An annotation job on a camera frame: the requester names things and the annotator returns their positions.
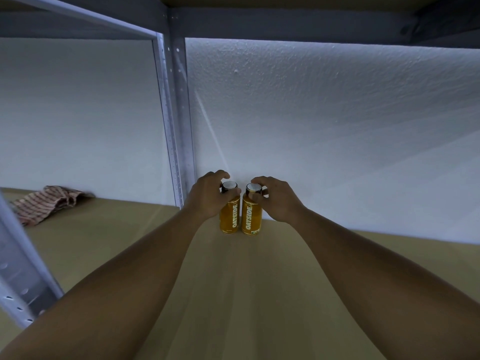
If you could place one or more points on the person's right hand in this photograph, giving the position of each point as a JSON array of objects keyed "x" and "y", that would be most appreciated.
[{"x": 281, "y": 202}]

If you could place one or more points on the person's left hand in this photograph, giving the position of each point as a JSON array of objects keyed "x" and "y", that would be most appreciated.
[{"x": 204, "y": 198}]

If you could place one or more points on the golden Oatside bottle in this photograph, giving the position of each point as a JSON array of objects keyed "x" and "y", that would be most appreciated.
[
  {"x": 252, "y": 219},
  {"x": 231, "y": 219}
]

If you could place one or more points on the white metal shelving rack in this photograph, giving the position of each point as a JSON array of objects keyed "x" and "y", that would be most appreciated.
[{"x": 262, "y": 296}]

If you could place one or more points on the person's left forearm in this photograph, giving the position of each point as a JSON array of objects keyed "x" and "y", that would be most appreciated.
[{"x": 105, "y": 296}]

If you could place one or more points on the person's right forearm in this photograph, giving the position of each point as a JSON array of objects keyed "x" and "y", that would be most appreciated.
[{"x": 390, "y": 288}]

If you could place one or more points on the striped red cloth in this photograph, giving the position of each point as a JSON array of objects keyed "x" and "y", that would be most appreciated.
[{"x": 45, "y": 204}]

